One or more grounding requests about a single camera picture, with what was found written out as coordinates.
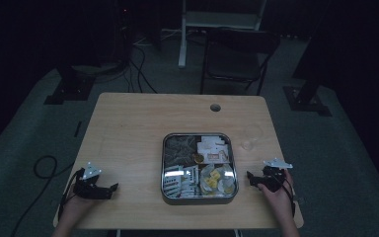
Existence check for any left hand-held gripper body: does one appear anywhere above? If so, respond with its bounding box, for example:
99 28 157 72
73 161 113 200

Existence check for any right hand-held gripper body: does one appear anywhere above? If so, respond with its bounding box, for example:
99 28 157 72
259 157 293 194

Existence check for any clear plastic cup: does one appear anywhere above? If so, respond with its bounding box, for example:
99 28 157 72
241 123 265 152

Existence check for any square grey compartment box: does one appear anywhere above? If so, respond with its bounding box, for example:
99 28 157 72
160 131 240 206

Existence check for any person's left hand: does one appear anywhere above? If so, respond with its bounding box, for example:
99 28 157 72
58 194 97 225

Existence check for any person's right hand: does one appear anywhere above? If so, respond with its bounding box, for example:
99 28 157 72
258 169 296 219

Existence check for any pile of white orange sachets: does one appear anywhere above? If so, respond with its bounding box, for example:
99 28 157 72
196 135 233 164

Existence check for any pile of white striped sachets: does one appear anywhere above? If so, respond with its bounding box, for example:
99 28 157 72
162 164 201 198

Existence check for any pile of dark mesh tea bags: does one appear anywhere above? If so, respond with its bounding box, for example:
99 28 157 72
164 135 198 166

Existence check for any black stand with flat base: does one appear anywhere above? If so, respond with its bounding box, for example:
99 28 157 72
282 0 333 118
43 63 97 106

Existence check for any black folding chair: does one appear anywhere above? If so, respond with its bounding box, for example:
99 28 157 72
199 28 281 97

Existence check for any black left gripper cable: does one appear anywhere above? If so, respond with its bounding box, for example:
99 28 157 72
58 168 85 213

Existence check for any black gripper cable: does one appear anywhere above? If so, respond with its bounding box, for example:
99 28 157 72
58 168 85 213
280 179 297 219

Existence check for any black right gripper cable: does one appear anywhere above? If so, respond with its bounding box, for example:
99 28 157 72
280 179 297 219

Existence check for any black floor cable loop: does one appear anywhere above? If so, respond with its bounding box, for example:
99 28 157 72
10 154 77 237

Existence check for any white metal table frame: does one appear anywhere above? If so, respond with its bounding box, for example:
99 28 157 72
177 0 268 69

